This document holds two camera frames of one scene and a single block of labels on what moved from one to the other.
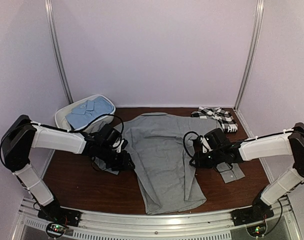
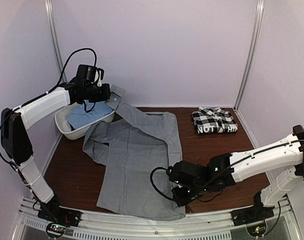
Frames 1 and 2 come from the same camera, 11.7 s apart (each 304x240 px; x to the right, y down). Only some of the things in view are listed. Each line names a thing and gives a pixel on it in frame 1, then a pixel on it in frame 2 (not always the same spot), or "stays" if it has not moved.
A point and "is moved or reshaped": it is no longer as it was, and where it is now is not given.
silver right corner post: [257, 35] stays
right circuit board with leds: [257, 230] stays
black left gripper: [123, 163] -> [106, 94]
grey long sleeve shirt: [160, 147] is moved or reshaped
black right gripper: [199, 162] -> [180, 199]
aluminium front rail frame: [285, 223] stays
